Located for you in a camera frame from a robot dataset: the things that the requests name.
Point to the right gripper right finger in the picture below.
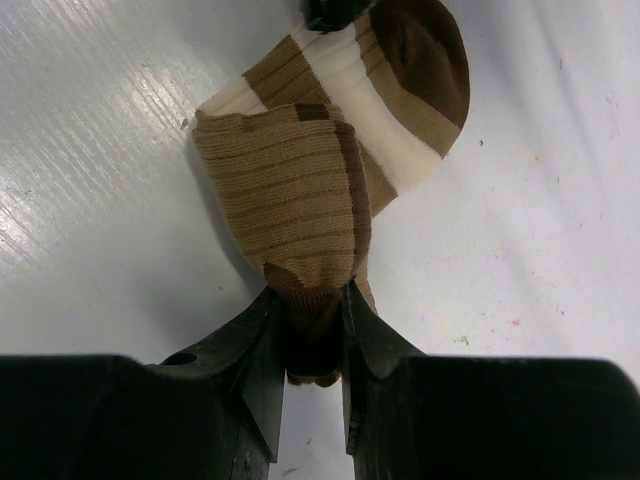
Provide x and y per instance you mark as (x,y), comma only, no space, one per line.
(410,415)

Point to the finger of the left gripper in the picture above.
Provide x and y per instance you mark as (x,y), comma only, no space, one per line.
(326,16)

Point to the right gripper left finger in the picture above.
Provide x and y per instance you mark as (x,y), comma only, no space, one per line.
(210,411)

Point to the brown striped sock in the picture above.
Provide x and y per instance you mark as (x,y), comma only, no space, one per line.
(315,140)

